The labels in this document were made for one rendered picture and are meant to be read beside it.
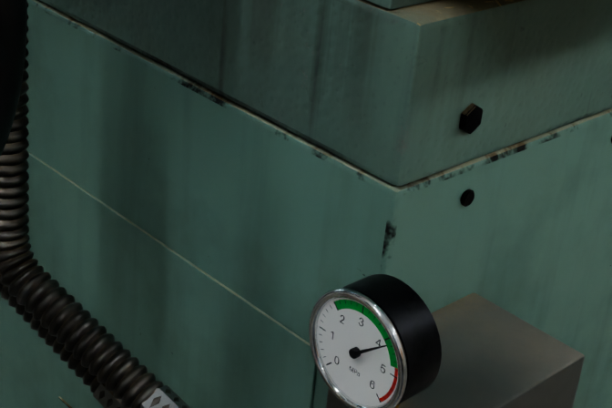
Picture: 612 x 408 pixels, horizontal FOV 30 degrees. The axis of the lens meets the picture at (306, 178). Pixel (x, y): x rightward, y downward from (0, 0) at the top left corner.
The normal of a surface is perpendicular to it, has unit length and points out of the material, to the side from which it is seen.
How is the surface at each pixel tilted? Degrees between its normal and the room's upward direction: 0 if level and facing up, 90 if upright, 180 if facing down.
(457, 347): 0
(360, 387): 90
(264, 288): 90
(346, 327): 90
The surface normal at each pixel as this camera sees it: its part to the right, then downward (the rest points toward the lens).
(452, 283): 0.68, 0.38
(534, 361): 0.09, -0.89
